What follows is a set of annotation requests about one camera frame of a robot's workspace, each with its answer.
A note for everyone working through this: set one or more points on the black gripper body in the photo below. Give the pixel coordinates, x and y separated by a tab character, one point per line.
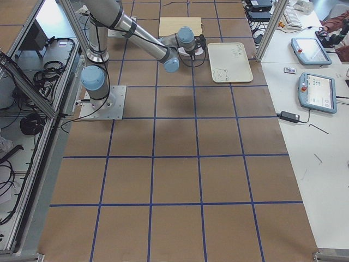
191	51

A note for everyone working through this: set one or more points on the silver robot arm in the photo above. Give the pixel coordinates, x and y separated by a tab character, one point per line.
94	75
109	15

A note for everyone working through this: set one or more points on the cream rectangular tray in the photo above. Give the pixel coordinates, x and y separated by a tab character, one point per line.
229	63

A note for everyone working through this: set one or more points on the white ribbed plate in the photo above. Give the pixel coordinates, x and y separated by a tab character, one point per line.
197	52

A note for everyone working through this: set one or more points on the wooden cutting board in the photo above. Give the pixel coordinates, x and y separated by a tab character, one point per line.
171	25

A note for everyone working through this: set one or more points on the black power brick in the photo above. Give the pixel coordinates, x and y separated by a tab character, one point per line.
259	16

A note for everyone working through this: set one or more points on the small printed card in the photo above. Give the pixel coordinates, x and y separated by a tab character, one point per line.
289	70

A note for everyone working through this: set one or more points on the white keyboard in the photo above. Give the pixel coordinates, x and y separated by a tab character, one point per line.
291	18

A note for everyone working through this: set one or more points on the upper teach pendant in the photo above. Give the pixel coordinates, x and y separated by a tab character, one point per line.
310	52

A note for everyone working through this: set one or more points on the teach pendant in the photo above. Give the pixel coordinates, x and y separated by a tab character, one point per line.
310	52
317	92

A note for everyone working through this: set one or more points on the black power adapter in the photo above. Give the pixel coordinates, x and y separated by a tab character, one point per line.
287	116

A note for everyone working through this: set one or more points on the lower teach pendant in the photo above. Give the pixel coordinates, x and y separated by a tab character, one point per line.
317	92

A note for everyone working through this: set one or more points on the aluminium frame post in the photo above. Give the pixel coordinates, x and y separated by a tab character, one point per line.
271	28

